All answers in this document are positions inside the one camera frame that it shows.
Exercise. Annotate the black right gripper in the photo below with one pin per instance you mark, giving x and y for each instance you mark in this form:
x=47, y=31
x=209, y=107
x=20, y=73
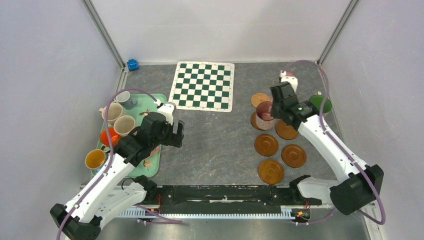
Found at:
x=278, y=99

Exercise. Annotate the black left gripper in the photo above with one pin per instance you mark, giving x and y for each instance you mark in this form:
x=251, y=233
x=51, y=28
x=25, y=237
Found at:
x=176, y=139

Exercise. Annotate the pink ghost pattern mug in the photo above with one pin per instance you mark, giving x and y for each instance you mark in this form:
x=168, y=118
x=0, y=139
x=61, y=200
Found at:
x=264, y=120

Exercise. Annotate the brown wooden ridged coaster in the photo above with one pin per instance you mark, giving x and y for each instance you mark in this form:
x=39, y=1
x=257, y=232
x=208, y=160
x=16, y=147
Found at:
x=253, y=121
x=286, y=132
x=270, y=171
x=294, y=155

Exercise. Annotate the woven rattan coaster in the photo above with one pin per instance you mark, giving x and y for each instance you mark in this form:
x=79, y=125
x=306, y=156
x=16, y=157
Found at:
x=258, y=98

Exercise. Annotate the green interior cartoon mug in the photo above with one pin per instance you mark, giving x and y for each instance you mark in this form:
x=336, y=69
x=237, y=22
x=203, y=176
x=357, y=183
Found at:
x=317, y=100

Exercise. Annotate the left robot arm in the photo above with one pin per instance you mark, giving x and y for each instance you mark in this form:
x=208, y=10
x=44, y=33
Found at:
x=84, y=216

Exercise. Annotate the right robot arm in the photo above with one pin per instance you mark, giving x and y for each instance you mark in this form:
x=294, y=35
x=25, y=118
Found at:
x=357, y=183

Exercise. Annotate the green floral tray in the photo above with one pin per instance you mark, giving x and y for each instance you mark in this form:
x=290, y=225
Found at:
x=150, y=165

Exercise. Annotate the cream ceramic mug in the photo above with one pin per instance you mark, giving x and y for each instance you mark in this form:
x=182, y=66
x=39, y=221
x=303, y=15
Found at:
x=124, y=124

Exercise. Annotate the green white chessboard mat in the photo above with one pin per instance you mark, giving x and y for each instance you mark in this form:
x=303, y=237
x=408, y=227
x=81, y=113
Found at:
x=203, y=86

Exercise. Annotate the orange mug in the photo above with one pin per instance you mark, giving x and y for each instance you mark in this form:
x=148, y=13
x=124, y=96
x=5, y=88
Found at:
x=113, y=136

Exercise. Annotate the grey white mug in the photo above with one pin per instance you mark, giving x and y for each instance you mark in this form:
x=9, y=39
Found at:
x=126, y=100

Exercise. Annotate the beige mug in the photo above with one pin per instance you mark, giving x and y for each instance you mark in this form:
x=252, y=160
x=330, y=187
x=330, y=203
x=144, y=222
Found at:
x=114, y=112

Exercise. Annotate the yellow interior mug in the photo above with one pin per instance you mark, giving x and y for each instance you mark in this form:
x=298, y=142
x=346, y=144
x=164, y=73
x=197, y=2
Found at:
x=95, y=159

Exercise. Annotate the blue toy block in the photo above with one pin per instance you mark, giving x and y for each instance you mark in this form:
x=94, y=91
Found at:
x=132, y=65

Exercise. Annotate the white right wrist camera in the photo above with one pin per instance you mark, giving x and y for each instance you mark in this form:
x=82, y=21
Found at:
x=288, y=79

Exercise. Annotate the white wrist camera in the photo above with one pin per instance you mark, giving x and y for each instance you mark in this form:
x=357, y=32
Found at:
x=167, y=109
x=288, y=79

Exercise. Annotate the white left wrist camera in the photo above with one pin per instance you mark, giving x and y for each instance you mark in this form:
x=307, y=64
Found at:
x=167, y=109

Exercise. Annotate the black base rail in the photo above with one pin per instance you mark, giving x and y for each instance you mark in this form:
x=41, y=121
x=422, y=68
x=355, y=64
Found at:
x=226, y=199

